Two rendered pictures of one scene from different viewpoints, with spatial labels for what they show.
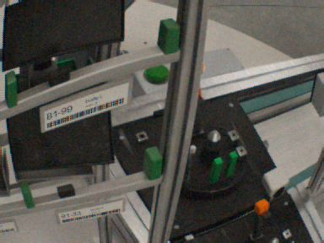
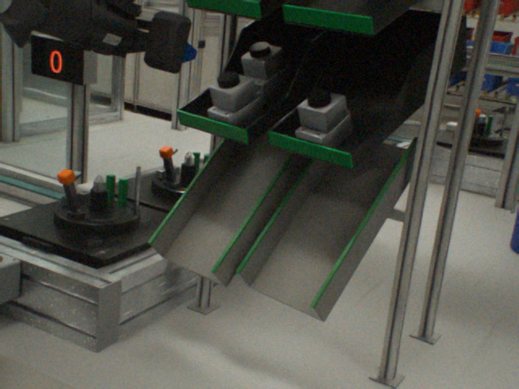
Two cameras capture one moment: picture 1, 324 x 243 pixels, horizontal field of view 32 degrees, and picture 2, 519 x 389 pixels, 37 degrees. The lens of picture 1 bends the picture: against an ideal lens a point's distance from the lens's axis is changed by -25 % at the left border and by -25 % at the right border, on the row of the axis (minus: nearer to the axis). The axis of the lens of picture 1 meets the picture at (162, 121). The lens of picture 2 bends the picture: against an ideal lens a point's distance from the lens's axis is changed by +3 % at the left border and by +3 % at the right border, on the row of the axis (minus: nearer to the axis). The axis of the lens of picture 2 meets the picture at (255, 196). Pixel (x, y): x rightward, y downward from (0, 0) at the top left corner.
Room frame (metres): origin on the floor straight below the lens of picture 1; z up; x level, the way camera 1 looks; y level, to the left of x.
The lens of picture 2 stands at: (1.10, 1.10, 1.42)
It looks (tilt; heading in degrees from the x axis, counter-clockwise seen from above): 17 degrees down; 240
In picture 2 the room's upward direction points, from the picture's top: 6 degrees clockwise
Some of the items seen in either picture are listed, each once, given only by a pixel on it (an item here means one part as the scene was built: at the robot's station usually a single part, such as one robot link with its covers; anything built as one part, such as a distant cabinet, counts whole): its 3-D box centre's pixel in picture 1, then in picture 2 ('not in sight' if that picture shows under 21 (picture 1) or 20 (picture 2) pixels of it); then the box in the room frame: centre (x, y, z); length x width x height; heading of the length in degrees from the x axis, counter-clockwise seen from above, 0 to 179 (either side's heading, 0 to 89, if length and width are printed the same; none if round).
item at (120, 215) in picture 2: (207, 161); (97, 215); (0.71, -0.08, 0.98); 0.14 x 0.14 x 0.02
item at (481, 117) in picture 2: not in sight; (480, 126); (-0.58, -0.52, 1.01); 0.24 x 0.24 x 0.13; 31
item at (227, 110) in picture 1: (206, 169); (97, 226); (0.71, -0.08, 0.96); 0.24 x 0.24 x 0.02; 31
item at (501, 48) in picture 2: not in sight; (497, 50); (-3.70, -3.53, 0.88); 0.26 x 0.17 x 0.12; 29
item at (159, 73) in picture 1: (157, 74); not in sight; (0.90, 0.02, 0.96); 0.04 x 0.04 x 0.02
